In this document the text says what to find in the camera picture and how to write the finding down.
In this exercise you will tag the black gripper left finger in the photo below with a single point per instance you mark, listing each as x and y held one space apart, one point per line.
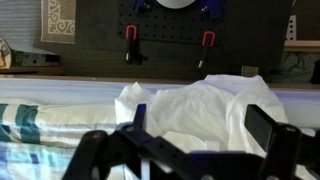
110 150

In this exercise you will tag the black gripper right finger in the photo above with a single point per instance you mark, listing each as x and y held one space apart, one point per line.
286 146

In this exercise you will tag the white t-shirt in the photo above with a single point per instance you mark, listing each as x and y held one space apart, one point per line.
200 110

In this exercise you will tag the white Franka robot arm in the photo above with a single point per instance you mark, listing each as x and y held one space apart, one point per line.
175 3

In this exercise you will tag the blue checked duvet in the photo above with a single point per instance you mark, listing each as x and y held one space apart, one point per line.
40 133

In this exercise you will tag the green cloth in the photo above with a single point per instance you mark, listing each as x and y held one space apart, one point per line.
293 68

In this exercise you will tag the wooden open drawer box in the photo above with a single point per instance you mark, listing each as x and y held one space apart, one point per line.
301 46

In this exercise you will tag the orange black clamp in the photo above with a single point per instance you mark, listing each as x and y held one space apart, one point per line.
207 38
130 40

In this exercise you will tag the low wooden plank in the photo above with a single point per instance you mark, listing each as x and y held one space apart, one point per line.
30 70

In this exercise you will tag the beige patterned rug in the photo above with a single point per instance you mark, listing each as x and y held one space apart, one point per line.
58 23

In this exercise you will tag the round beige dish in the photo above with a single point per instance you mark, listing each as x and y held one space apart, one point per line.
4 53

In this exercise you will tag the perforated metal bracket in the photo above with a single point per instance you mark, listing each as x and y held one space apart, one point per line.
291 28

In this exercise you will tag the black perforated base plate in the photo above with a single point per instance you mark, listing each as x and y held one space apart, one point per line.
173 26

